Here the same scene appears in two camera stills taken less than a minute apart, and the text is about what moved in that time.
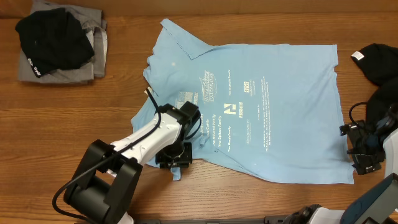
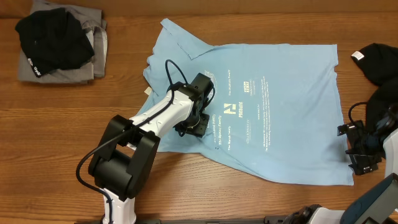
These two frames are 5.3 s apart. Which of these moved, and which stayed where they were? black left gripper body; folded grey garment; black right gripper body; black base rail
Moved: black left gripper body
Stayed: folded grey garment; black right gripper body; black base rail
